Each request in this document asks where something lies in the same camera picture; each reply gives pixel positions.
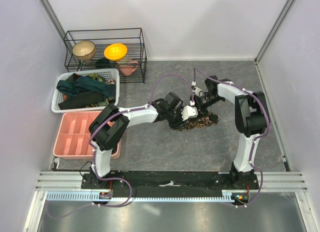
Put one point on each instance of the white perforated basket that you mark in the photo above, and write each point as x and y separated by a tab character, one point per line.
109	74

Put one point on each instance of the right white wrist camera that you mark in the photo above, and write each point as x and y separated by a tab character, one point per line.
196	90

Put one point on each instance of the dark green bowl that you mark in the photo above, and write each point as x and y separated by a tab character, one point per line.
102	63

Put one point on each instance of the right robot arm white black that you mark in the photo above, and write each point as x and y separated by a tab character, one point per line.
252	121

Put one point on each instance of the green floral tie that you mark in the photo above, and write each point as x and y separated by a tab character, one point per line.
96	77

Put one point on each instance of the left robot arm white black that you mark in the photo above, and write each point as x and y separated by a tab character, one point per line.
108	128

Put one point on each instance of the black tie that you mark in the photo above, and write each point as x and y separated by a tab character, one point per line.
81	100

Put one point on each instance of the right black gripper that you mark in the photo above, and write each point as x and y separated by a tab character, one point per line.
201	109

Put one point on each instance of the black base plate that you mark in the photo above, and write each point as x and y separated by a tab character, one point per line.
173	183

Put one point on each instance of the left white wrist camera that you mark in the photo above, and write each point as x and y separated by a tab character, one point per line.
189	111

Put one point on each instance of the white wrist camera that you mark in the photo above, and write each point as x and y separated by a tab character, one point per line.
196	90
189	111

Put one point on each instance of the light blue cable duct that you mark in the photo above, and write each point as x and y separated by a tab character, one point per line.
96	196

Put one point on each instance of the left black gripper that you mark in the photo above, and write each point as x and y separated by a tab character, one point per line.
175	126

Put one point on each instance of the orange bowl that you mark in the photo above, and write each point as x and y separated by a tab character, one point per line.
115	52

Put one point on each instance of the beige bowl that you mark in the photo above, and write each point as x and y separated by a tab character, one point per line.
84	50

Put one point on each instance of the teal tie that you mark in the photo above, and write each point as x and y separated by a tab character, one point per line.
76	84

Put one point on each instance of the aluminium rail frame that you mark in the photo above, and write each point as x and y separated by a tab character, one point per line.
282	205

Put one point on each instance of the pink divided tray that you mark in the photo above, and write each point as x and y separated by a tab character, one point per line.
72	141

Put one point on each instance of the pink mug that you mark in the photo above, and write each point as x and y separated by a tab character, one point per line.
128	68

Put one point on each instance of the brown floral tie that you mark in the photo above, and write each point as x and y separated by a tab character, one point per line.
203	120

